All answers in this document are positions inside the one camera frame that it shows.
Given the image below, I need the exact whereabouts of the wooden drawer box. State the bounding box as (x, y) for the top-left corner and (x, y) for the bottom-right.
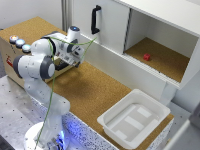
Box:
(0, 16), (78, 90)

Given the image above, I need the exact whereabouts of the white cabinet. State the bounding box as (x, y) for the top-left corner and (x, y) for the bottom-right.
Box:
(71, 0), (200, 108)

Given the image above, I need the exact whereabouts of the white sliding door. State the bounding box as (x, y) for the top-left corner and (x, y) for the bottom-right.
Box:
(72, 0), (131, 55)

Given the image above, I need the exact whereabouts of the pink block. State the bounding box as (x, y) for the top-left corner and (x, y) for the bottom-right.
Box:
(143, 53), (151, 62)

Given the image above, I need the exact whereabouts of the wooden drawer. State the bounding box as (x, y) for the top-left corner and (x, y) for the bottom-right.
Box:
(49, 55), (82, 82)

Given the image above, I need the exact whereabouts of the black door handle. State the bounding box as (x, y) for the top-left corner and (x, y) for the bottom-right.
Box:
(90, 4), (103, 36)

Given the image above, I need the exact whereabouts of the green cable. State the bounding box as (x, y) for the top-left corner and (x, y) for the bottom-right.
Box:
(34, 35), (98, 150)

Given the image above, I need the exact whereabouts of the blue button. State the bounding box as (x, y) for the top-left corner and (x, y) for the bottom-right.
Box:
(15, 38), (26, 48)

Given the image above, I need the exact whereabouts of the green button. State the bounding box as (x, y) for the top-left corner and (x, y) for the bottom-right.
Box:
(21, 43), (32, 54)

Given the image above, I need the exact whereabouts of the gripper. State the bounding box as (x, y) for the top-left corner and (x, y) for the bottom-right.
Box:
(59, 42), (86, 66)

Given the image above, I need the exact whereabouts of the red button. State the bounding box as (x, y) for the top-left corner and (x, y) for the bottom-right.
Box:
(9, 34), (19, 44)

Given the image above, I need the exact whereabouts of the black drawer handle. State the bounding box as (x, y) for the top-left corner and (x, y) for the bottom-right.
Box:
(54, 60), (74, 72)

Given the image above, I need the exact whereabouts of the white plastic box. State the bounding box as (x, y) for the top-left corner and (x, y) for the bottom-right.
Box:
(96, 88), (172, 150)

